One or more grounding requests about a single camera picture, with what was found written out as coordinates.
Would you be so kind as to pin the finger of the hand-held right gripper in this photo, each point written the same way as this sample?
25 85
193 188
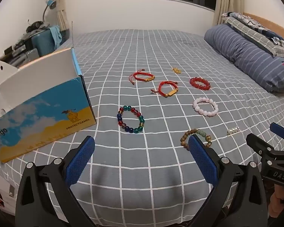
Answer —
258 144
279 130

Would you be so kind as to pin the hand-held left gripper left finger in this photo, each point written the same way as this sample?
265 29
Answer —
80 160

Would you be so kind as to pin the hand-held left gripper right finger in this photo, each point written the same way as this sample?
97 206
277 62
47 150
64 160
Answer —
201 156

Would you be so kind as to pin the small pearl ornament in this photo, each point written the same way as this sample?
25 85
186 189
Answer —
233 130

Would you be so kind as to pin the blue and yellow cardboard box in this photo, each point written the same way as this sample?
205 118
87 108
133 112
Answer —
49 113

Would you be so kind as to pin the person's right hand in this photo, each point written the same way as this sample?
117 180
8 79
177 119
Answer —
278 195

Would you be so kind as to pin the blue striped pillow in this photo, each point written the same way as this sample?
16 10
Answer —
246 52

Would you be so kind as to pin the small gold charm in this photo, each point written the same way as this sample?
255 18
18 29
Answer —
176 70

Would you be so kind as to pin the grey checked pillow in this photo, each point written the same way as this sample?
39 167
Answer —
248 32

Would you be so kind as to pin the blue white patterned pillow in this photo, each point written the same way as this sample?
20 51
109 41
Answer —
253 22

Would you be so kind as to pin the grey checked bed sheet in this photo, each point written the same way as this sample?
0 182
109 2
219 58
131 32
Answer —
156 47

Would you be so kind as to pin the blue suitcase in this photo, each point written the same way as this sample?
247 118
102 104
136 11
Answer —
43 43

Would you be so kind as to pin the stack of grey devices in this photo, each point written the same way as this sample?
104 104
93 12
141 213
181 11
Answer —
21 52

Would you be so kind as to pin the teal cloth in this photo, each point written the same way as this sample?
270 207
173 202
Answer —
55 34

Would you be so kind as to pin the beige curtain beside headboard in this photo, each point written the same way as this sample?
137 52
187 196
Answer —
227 0

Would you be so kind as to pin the dark grey bag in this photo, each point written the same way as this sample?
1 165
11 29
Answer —
35 25

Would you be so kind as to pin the beige curtain beside lamp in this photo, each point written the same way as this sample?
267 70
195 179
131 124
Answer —
61 9

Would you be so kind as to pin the blue desk lamp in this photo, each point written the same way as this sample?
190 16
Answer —
51 3

